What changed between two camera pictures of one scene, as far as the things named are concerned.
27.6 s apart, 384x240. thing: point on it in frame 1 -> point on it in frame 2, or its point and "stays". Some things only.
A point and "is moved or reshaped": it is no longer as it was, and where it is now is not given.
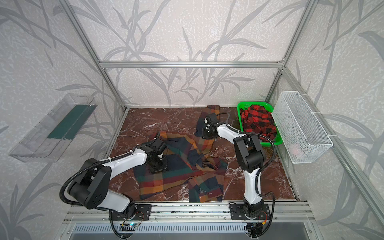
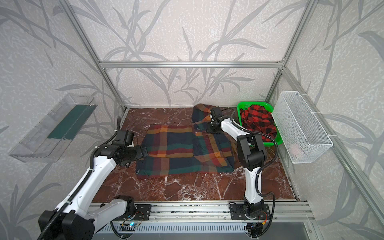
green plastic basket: (278, 140) stays
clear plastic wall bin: (52, 134) stays
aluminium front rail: (99, 212) stays
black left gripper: (157, 162) -> (139, 152)
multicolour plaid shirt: (190, 166) is moved or reshaped
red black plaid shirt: (256, 119) stays
